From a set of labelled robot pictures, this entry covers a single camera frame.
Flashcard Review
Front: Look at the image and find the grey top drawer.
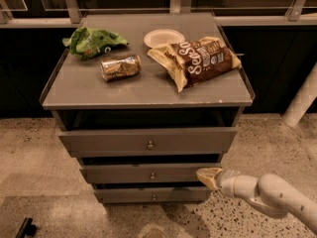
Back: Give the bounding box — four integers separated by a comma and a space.
59, 127, 237, 158

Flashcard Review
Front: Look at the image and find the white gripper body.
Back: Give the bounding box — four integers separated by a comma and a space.
216, 170, 241, 197

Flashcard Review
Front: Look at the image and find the crushed metallic soda can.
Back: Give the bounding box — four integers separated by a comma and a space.
100, 55, 141, 82

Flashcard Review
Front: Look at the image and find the black object on floor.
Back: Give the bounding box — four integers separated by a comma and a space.
15, 217, 37, 238

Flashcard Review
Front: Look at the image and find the green crumpled chip bag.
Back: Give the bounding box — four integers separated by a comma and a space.
62, 27, 129, 60

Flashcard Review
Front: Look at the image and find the grey drawer cabinet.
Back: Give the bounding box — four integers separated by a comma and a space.
41, 16, 255, 193

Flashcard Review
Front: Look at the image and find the grey drawer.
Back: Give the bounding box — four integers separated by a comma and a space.
80, 163, 220, 184
95, 186, 211, 204
59, 127, 237, 158

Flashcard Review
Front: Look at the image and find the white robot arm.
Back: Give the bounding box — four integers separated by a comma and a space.
197, 67, 317, 232

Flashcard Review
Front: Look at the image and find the metal window railing frame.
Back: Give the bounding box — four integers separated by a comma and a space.
0, 0, 317, 28

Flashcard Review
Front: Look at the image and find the grey bottom drawer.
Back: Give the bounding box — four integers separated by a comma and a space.
95, 186, 211, 204

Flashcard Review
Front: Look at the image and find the brown and yellow snack bag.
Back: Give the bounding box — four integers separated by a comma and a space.
148, 37, 242, 92

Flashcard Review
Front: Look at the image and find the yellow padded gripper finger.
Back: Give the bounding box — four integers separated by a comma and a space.
196, 168, 222, 190

